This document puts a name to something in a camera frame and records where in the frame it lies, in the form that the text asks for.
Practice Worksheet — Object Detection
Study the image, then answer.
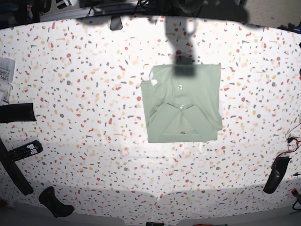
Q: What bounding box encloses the black game controller grip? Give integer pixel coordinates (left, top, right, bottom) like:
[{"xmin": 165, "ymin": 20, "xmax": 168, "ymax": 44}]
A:
[{"xmin": 39, "ymin": 186, "xmax": 75, "ymax": 218}]

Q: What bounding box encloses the light green T-shirt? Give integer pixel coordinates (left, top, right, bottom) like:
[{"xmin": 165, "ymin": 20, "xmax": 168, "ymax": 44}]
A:
[{"xmin": 141, "ymin": 64, "xmax": 222, "ymax": 143}]

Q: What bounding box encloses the red and white wire bundle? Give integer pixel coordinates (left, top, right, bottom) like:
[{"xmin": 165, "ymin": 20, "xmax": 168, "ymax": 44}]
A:
[{"xmin": 275, "ymin": 113, "xmax": 301, "ymax": 163}]

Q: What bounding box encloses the black curved handle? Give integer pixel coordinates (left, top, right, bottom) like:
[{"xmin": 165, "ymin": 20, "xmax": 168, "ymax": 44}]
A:
[
  {"xmin": 0, "ymin": 103, "xmax": 37, "ymax": 123},
  {"xmin": 263, "ymin": 157, "xmax": 291, "ymax": 194}
]

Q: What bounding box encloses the black TV remote control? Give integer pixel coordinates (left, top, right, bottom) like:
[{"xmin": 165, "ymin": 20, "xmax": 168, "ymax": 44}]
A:
[{"xmin": 8, "ymin": 140, "xmax": 43, "ymax": 162}]

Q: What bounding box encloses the long black bar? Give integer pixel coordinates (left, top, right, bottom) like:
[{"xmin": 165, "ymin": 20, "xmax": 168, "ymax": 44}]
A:
[{"xmin": 0, "ymin": 140, "xmax": 33, "ymax": 195}]

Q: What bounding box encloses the black curved handle left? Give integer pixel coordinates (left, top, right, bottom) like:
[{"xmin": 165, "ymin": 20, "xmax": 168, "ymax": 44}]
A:
[{"xmin": 0, "ymin": 103, "xmax": 37, "ymax": 123}]

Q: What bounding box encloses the clear plastic parts box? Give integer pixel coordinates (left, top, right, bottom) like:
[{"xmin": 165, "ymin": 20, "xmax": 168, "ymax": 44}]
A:
[{"xmin": 0, "ymin": 57, "xmax": 16, "ymax": 103}]

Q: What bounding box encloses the black curved handle right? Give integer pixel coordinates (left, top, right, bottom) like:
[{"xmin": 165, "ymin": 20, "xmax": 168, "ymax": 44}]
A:
[{"xmin": 263, "ymin": 157, "xmax": 291, "ymax": 194}]

